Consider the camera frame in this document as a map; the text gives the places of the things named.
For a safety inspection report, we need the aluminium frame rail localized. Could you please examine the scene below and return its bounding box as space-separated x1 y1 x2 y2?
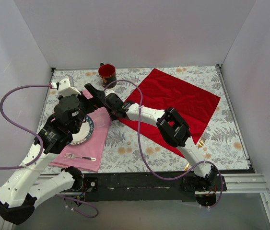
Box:
3 171 270 230

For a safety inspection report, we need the gold fork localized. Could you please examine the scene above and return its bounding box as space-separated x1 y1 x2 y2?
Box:
184 137 206 171

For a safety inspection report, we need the floral tablecloth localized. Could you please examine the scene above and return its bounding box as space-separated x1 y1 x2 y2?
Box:
28 66 250 175

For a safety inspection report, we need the red cloth napkin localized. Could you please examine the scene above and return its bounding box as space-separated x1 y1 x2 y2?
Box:
119 68 221 158

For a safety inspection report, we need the black red mug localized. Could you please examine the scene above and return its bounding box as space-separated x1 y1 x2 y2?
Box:
98 63 117 88

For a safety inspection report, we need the pink cloth placemat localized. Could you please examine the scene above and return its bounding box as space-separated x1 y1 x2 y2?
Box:
48 89 113 173

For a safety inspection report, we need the silver fork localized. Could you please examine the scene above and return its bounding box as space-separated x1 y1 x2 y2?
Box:
64 153 97 161

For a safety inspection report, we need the white plate teal rim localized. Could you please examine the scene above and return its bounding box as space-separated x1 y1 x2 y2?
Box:
70 115 94 145

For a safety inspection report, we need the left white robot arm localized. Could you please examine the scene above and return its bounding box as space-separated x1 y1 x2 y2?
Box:
0 95 84 225

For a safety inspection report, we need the black mounting base plate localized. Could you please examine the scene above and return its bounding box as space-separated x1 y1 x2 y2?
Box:
55 172 228 203

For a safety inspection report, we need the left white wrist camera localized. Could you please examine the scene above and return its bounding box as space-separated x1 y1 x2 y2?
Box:
50 76 81 97

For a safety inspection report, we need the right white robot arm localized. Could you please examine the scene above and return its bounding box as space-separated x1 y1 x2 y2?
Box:
85 83 218 191

